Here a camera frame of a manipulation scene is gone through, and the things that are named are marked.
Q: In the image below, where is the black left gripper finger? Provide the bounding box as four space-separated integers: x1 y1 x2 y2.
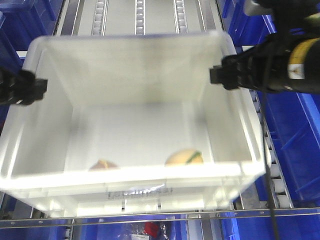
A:
0 68 48 106

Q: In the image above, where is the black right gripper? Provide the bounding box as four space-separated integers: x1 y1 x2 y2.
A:
209 38 320 94

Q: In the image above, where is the yellow plush ball toy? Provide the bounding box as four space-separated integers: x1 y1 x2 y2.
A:
165 148 204 166

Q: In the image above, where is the grey-brown plush ball toy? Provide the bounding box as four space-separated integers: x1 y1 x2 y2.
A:
89 159 118 171

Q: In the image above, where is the white plastic tote box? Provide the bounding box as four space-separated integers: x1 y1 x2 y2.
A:
0 30 265 217

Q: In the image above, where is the blue storage bin left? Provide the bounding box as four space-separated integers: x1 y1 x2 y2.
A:
0 0 63 126

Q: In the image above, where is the blue storage bin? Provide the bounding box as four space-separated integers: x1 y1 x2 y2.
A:
0 0 63 126
259 14 320 202

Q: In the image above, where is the far right roller track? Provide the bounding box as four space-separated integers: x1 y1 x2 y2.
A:
249 90 294 209

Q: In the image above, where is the metal shelf front bar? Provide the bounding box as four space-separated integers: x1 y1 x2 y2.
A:
0 206 320 229

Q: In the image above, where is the blue bin lower shelf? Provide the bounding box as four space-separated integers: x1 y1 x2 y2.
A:
47 214 320 240

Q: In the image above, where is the red packaged item below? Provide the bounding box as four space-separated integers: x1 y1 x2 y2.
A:
143 222 160 238

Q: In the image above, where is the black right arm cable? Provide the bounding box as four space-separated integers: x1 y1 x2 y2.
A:
259 92 281 240

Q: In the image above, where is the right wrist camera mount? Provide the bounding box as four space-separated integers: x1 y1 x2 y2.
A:
243 0 320 37

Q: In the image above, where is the right-centre roller track rail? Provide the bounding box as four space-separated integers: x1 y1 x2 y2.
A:
173 0 188 34

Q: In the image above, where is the left roller track rail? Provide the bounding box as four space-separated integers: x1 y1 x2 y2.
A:
91 0 109 36

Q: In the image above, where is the middle roller track rail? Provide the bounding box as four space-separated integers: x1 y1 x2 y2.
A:
134 0 146 35

